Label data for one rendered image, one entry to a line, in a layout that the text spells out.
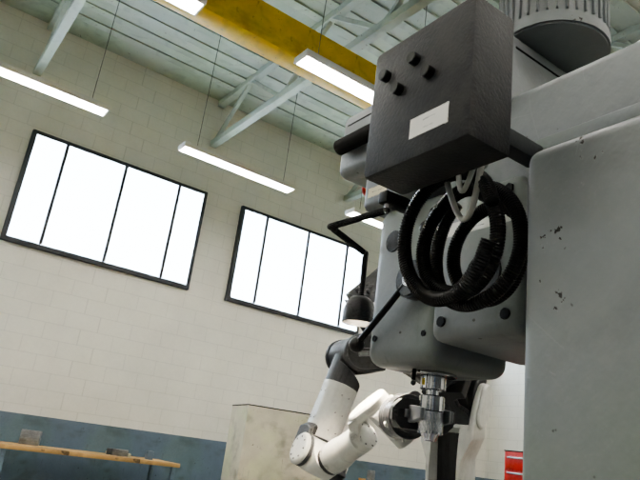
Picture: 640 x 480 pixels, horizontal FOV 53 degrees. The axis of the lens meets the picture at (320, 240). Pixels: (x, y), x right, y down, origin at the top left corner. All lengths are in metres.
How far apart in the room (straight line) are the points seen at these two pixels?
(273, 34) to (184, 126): 3.84
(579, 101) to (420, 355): 0.49
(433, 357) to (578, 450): 0.42
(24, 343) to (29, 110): 2.98
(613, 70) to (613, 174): 0.27
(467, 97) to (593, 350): 0.33
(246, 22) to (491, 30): 5.42
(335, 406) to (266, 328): 8.20
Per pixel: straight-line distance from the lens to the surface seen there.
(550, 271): 0.82
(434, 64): 0.89
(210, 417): 9.34
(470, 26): 0.88
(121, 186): 9.12
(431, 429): 1.21
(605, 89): 1.05
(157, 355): 9.02
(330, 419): 1.62
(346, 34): 8.42
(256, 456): 7.27
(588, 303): 0.78
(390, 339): 1.19
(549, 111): 1.09
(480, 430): 1.95
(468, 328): 1.04
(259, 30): 6.29
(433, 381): 1.22
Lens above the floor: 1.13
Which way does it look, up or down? 19 degrees up
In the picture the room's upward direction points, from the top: 8 degrees clockwise
